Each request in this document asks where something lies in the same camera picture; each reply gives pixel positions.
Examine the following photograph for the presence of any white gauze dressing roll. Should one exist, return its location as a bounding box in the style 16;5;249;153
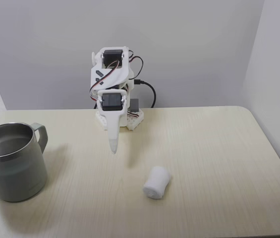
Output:
142;165;172;200

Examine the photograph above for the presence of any grey table clamp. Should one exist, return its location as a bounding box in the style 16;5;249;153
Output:
129;98;140;112

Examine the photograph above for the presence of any red black white servo cable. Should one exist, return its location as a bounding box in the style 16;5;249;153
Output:
89;59;121;100
127;51;143;80

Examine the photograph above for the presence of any black usb cable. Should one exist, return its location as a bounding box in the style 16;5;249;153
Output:
134;78;157;109

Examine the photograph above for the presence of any grey metal cup with handle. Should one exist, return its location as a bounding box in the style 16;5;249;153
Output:
0;121;49;203

